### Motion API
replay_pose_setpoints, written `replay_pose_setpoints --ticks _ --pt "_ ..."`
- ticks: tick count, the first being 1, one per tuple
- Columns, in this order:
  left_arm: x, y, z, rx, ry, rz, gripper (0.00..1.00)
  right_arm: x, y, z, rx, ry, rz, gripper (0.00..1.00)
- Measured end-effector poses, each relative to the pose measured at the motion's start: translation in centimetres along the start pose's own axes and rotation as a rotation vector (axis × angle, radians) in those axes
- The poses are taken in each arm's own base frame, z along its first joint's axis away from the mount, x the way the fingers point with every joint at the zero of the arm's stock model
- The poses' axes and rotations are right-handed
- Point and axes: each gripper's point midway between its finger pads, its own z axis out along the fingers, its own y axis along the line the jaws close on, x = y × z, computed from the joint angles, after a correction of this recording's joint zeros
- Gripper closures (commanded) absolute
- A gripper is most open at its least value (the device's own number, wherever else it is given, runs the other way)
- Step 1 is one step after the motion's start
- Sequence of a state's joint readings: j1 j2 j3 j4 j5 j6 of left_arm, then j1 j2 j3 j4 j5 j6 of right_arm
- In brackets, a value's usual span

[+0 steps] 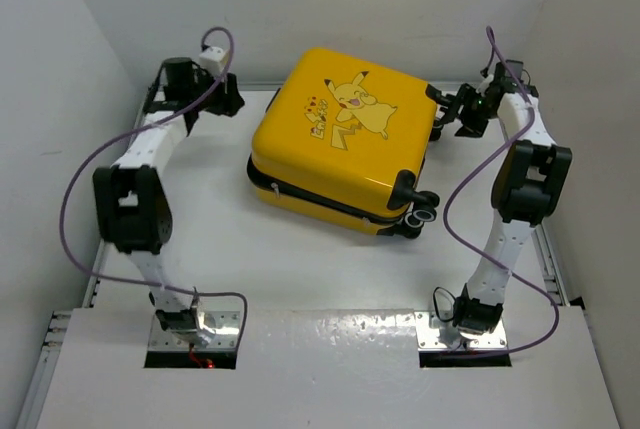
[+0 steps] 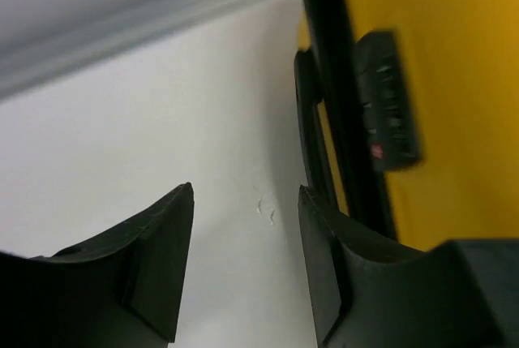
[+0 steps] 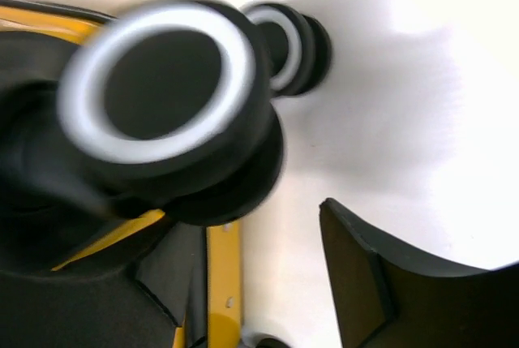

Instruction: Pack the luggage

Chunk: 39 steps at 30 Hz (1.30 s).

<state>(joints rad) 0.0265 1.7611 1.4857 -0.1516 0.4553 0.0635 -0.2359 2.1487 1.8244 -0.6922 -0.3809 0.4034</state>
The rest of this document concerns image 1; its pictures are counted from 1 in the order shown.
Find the yellow suitcase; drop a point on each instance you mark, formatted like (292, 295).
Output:
(344, 141)

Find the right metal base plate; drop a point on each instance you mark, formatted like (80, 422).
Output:
(435, 336)

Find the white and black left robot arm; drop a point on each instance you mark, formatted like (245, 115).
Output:
(133, 211)

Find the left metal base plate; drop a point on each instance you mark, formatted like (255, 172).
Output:
(224, 325)

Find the white front platform board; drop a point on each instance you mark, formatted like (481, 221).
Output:
(320, 370)

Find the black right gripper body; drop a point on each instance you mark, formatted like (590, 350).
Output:
(474, 113)

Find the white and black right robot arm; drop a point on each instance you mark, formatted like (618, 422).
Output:
(526, 189)

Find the metal base plate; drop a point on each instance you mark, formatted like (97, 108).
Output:
(435, 336)
(224, 325)

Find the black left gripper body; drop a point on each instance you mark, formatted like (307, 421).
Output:
(213, 101)

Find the aluminium frame rail left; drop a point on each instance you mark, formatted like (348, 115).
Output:
(48, 129)

